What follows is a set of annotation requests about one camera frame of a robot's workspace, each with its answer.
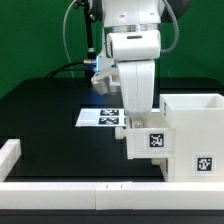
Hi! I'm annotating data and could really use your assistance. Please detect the black cables on table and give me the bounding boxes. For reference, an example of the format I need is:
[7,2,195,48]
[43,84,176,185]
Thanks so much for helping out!
[44,61,98,80]

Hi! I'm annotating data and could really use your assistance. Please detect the white drawer with knob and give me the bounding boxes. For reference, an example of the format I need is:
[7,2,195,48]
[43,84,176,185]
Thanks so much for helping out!
[152,158,168,177]

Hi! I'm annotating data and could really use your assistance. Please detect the black camera stand pole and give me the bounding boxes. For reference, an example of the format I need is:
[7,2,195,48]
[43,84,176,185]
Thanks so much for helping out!
[74,0,103,59]

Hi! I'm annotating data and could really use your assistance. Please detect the white marker tag board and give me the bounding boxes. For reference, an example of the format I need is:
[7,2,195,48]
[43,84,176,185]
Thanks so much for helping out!
[75,108,126,127]

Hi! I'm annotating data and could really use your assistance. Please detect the grey cable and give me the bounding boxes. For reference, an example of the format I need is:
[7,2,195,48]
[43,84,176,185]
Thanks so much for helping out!
[62,0,81,79]

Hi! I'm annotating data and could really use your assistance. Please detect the white front rail bar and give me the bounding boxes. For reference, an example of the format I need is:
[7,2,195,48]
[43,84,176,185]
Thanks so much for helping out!
[0,182,224,210]

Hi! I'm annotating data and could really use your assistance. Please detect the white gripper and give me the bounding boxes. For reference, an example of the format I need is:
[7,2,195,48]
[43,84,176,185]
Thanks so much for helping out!
[107,30,161,128]

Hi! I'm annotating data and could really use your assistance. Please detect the large white drawer cabinet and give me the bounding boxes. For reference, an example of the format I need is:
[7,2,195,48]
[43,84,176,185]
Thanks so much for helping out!
[160,94,224,182]

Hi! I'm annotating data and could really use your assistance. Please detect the white left rail block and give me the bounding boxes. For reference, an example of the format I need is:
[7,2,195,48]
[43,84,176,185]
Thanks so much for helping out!
[0,139,21,183]

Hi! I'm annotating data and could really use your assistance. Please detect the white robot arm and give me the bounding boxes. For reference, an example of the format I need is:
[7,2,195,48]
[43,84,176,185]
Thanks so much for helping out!
[89,0,192,128]

